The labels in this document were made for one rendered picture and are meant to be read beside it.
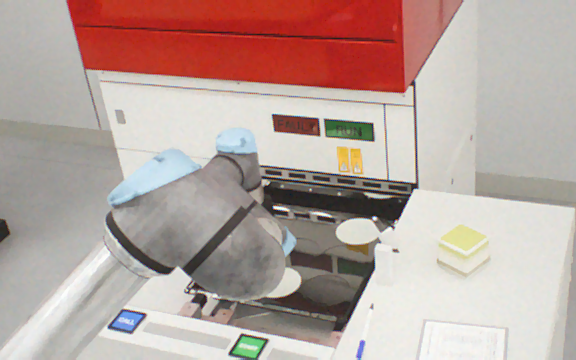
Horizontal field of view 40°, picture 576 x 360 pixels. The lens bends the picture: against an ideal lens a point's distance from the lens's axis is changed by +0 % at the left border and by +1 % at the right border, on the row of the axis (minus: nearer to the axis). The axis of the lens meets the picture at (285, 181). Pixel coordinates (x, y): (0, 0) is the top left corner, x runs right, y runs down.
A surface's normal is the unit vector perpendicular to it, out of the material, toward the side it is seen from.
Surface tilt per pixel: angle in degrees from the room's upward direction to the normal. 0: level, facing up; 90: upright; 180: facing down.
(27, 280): 0
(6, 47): 90
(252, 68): 90
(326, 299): 0
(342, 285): 0
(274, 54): 90
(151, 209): 65
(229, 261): 71
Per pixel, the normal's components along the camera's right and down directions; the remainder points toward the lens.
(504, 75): -0.38, 0.52
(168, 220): -0.09, 0.18
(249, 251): 0.62, -0.04
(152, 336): -0.11, -0.84
